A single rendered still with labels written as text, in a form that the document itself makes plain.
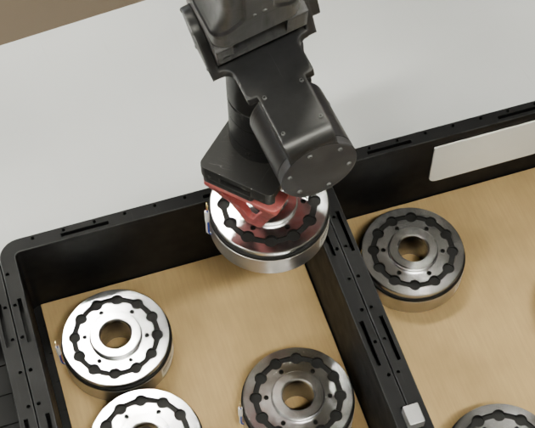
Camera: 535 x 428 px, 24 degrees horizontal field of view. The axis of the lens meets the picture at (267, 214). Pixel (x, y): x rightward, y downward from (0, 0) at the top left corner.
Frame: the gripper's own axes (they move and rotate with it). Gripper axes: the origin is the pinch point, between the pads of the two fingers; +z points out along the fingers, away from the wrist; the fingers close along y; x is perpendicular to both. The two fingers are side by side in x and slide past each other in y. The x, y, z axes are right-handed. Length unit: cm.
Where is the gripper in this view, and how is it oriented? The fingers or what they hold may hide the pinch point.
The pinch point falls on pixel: (267, 196)
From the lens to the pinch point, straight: 104.1
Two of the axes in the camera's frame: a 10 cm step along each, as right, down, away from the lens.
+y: 4.8, -7.5, 4.6
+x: -8.8, -4.0, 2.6
